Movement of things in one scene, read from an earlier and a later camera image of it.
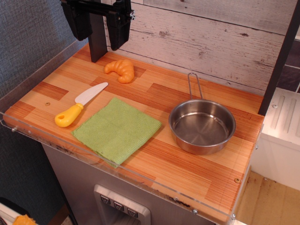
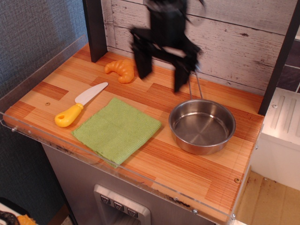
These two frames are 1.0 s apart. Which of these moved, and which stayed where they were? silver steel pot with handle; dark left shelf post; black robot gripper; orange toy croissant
Moved: black robot gripper
Stayed: silver steel pot with handle; dark left shelf post; orange toy croissant
